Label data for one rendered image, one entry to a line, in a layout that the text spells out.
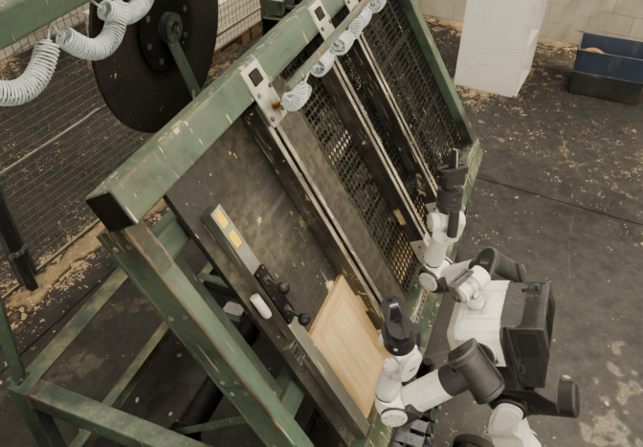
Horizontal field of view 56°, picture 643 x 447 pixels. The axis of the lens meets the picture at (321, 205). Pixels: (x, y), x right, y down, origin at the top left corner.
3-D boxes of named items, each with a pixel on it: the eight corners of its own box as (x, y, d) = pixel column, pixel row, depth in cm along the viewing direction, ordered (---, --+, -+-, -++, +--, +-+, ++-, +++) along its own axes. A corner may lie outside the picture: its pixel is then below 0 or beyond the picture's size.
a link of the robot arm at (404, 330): (383, 344, 149) (387, 364, 159) (421, 333, 149) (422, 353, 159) (369, 301, 157) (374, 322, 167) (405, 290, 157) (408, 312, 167)
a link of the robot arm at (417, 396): (398, 397, 196) (454, 368, 185) (401, 435, 186) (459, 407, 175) (373, 382, 191) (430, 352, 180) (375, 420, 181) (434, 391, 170)
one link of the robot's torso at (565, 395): (581, 395, 205) (572, 359, 197) (578, 428, 196) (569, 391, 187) (498, 390, 219) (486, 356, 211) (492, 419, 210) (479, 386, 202)
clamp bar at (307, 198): (385, 357, 228) (444, 354, 215) (214, 83, 180) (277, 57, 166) (392, 337, 235) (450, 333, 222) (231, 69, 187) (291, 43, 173)
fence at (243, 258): (356, 436, 204) (365, 436, 202) (200, 217, 165) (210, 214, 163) (361, 424, 208) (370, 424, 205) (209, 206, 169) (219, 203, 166)
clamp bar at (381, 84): (433, 228, 285) (482, 218, 271) (314, -8, 236) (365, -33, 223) (438, 214, 292) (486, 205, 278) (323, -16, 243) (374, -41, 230)
